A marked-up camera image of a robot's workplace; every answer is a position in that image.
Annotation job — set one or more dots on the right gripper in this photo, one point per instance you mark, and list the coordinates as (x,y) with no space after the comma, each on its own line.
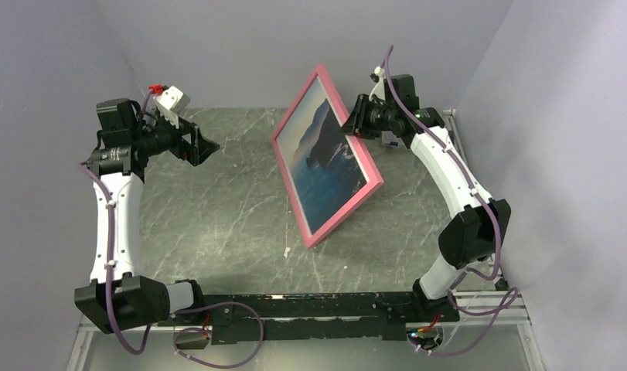
(355,123)

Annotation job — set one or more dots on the seascape photo print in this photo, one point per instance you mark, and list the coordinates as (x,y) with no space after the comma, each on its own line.
(323,153)

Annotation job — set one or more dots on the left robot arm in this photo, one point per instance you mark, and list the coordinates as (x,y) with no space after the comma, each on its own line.
(117,296)

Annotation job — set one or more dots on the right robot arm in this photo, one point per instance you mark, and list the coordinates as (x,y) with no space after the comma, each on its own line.
(479,221)

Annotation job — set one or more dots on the clear plastic organizer box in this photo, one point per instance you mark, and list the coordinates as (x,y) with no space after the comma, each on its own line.
(390,140)

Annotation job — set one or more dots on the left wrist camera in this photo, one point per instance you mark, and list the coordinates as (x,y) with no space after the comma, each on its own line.
(170,102)

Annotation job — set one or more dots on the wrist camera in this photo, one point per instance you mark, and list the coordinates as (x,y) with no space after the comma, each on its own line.
(170,102)
(377,96)

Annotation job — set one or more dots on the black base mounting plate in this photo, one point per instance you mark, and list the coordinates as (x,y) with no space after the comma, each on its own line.
(389,316)

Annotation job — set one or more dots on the pink picture frame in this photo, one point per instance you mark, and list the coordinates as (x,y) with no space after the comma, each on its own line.
(344,205)

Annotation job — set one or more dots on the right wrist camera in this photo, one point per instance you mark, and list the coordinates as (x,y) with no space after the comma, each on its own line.
(377,96)

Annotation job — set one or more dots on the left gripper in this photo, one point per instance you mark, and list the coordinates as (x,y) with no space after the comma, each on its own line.
(201,147)

